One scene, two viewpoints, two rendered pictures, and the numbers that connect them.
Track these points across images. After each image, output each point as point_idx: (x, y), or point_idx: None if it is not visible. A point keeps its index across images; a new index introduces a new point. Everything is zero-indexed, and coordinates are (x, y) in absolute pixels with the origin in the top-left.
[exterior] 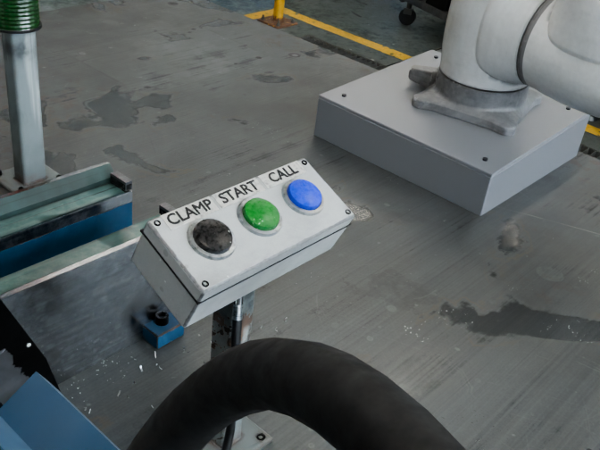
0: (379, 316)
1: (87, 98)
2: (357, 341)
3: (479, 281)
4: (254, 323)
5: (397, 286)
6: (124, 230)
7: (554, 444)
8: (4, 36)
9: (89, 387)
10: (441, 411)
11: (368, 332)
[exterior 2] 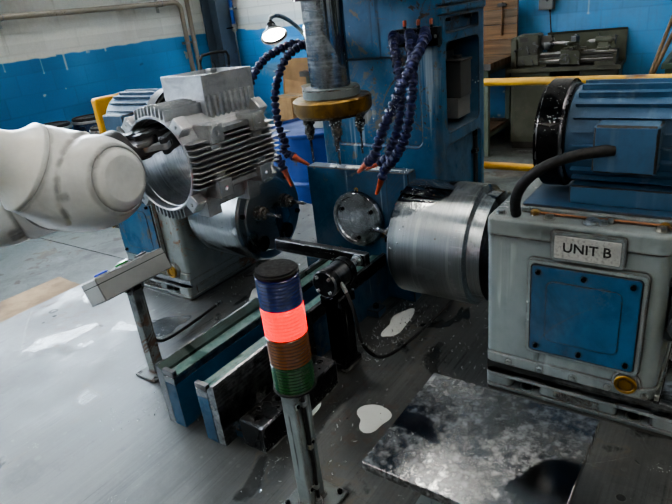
0: (49, 449)
1: None
2: (73, 429)
3: None
4: (132, 424)
5: (21, 478)
6: (195, 360)
7: (0, 404)
8: None
9: None
10: (47, 405)
11: (63, 436)
